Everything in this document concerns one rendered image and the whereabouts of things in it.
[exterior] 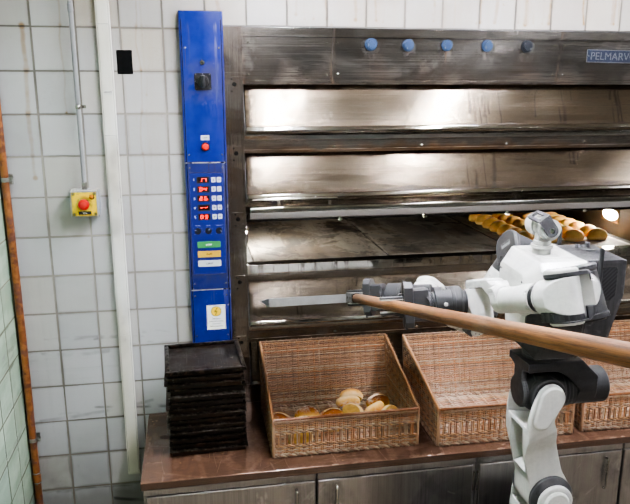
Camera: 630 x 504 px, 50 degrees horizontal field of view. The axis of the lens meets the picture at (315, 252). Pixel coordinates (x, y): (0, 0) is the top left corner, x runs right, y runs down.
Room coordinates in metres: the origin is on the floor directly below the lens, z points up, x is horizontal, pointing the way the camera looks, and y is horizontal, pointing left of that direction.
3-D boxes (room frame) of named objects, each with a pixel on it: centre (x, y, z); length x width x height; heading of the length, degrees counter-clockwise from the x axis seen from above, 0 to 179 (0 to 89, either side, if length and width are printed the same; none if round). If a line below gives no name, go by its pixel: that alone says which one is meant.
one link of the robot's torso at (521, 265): (1.95, -0.73, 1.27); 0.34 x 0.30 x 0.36; 5
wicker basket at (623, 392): (2.67, -1.26, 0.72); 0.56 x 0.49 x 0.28; 99
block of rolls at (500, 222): (3.36, -1.10, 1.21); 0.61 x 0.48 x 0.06; 10
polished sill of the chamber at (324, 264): (2.85, -0.61, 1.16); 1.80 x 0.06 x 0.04; 100
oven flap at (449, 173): (2.83, -0.61, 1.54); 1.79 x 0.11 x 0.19; 100
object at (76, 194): (2.52, 0.86, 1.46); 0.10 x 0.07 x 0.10; 100
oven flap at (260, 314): (2.83, -0.61, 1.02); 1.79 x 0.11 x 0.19; 100
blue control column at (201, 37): (3.55, 0.59, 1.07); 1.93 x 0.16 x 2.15; 10
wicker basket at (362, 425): (2.48, -0.08, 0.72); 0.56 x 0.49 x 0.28; 100
